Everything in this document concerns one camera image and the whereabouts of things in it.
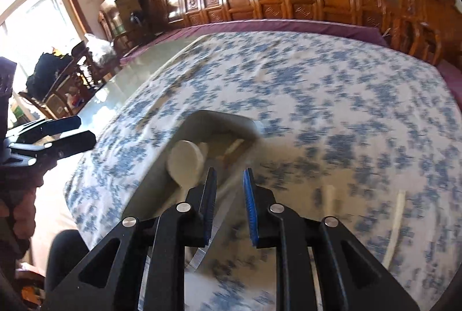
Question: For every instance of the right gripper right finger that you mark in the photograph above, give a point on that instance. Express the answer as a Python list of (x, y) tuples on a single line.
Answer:
[(320, 265)]

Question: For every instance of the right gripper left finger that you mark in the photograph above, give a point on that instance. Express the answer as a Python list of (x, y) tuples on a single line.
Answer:
[(141, 259)]

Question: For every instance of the large white round spoon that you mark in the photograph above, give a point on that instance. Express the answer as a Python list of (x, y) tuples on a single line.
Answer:
[(185, 165)]

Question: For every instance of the person's left hand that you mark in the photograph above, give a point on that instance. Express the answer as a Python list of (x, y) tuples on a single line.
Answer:
[(20, 206)]

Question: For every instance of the wooden chair near window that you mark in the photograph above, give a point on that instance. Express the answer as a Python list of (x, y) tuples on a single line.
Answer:
[(61, 85)]

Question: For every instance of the blue floral tablecloth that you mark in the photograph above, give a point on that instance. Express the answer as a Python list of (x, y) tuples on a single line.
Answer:
[(366, 119)]

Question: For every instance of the metal rectangular tray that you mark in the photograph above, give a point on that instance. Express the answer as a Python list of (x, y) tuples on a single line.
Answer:
[(229, 143)]

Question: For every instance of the carved wooden armchair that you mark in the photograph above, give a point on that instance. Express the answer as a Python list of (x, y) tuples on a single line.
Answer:
[(428, 29)]

